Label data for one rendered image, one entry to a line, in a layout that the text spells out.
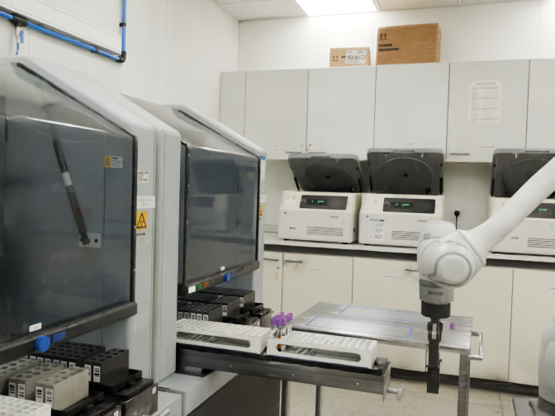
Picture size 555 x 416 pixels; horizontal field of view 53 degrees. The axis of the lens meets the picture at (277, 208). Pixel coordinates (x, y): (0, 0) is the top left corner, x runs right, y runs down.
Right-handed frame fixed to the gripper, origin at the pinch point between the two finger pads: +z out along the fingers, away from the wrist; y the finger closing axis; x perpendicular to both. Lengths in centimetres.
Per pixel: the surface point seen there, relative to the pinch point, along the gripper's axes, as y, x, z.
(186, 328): 5, -70, -7
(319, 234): -230, -90, -16
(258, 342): 5.0, -47.7, -5.2
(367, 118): -258, -63, -101
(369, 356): 5.0, -16.2, -5.0
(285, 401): -27, -49, 23
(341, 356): -4.7, -25.7, -1.3
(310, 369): 6.8, -31.6, -0.3
